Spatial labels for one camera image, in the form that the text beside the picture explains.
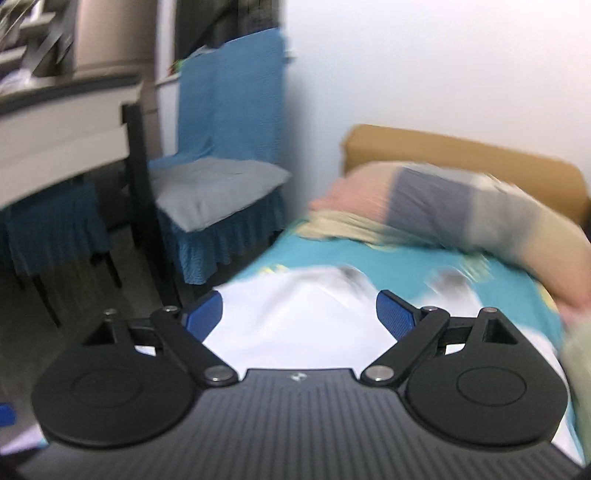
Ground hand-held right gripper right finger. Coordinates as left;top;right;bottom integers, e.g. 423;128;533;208
361;289;519;387

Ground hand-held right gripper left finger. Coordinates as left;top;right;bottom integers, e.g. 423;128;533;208
82;291;239;388

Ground white shirt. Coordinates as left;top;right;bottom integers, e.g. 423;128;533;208
134;267;467;370

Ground dark hanging clothes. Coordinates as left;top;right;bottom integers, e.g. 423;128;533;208
174;0;288;63

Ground teal printed bed sheet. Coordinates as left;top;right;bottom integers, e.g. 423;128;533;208
217;225;587;464

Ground striped beige grey blanket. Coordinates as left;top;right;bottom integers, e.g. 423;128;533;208
307;160;591;321

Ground grey seat cushion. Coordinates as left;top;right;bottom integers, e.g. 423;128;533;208
148;156;294;233

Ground wooden headboard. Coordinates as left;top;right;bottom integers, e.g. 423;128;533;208
341;123;591;227

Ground stool with blue cover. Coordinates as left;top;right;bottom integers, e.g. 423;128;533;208
0;179;124;326

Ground pale green cloth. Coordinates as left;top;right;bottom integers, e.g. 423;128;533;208
560;323;591;418

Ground chair with blue cover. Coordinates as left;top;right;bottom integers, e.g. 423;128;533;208
147;28;291;287

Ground white desk with black legs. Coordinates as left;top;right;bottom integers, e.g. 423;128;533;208
0;73;185;311

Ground beige cylindrical container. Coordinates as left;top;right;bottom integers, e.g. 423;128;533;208
71;0;160;80

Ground clutter of papers on desk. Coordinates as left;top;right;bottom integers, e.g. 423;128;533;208
0;0;77;95

